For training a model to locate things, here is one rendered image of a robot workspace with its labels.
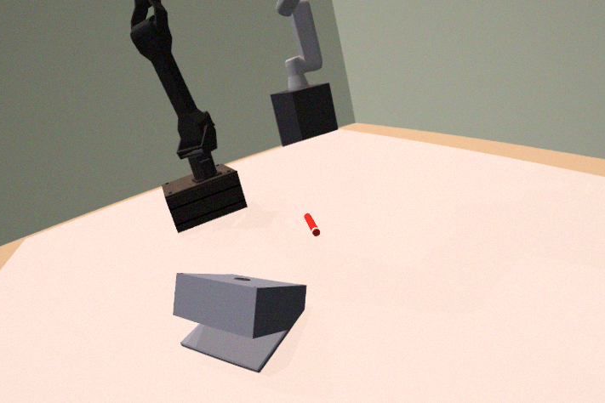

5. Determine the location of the dark red peg with white band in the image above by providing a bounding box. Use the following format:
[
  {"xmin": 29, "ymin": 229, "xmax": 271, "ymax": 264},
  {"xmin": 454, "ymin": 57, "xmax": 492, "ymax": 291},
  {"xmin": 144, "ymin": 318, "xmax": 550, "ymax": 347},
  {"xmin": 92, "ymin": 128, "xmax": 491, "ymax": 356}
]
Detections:
[{"xmin": 304, "ymin": 213, "xmax": 320, "ymax": 236}]

